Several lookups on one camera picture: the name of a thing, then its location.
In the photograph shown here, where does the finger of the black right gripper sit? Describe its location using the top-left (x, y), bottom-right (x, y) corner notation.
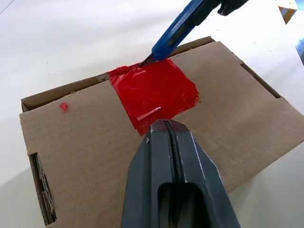
top-left (217, 0), bottom-right (250, 17)

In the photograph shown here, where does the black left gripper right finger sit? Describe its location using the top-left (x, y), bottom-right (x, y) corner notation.
top-left (166, 119), bottom-right (241, 228)

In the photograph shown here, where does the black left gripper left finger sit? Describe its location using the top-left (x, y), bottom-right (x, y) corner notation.
top-left (121, 120), bottom-right (178, 228)

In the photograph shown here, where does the blue utility knife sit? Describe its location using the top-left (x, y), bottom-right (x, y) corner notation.
top-left (139, 0), bottom-right (223, 67)

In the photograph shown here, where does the brown cardboard box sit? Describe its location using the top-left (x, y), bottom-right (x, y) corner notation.
top-left (19, 35), bottom-right (304, 228)

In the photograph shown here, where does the small yellow blue object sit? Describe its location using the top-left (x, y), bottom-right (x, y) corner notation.
top-left (277, 0), bottom-right (298, 25)

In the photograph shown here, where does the red tape patch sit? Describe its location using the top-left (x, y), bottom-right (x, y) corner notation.
top-left (107, 58), bottom-right (201, 136)

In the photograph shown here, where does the blue white object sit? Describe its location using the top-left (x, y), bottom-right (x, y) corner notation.
top-left (294, 37), bottom-right (304, 67)

